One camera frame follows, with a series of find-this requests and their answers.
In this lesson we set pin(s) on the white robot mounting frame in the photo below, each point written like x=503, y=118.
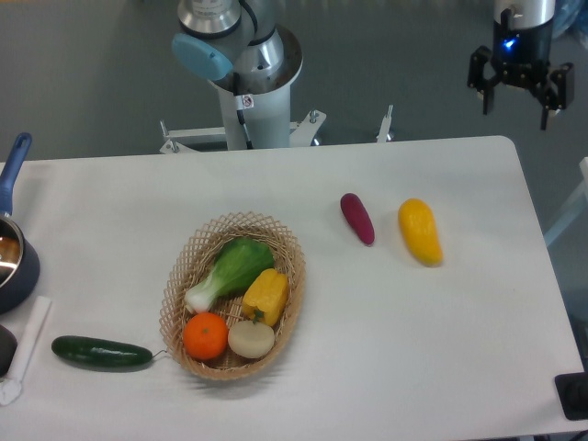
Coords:
x=302, y=134

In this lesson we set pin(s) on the black device at edge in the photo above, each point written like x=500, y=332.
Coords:
x=572, y=389

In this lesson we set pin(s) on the white plastic tool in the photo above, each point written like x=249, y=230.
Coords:
x=11, y=385

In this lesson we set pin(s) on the orange fruit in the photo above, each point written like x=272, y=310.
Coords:
x=205, y=336

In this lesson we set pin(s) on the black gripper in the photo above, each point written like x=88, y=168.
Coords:
x=522, y=32

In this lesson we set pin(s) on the dark green cucumber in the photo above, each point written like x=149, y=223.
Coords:
x=100, y=354

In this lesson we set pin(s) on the green bok choy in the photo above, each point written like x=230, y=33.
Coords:
x=238, y=264

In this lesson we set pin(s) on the yellow mango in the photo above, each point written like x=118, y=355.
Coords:
x=418, y=230

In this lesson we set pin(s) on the woven wicker basket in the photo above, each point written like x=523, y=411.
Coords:
x=195, y=262

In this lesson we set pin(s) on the yellow bell pepper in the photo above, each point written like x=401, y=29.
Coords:
x=266, y=298

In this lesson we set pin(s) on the dark round object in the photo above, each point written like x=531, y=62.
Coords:
x=8, y=347

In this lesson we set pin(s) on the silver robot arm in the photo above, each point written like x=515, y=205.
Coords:
x=252, y=62

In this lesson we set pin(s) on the white furniture frame right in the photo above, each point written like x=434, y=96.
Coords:
x=573, y=206

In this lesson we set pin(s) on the purple sweet potato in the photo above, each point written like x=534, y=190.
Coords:
x=357, y=218

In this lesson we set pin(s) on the white onion half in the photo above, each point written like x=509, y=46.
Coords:
x=251, y=339

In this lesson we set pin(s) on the blue saucepan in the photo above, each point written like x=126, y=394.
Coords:
x=20, y=264

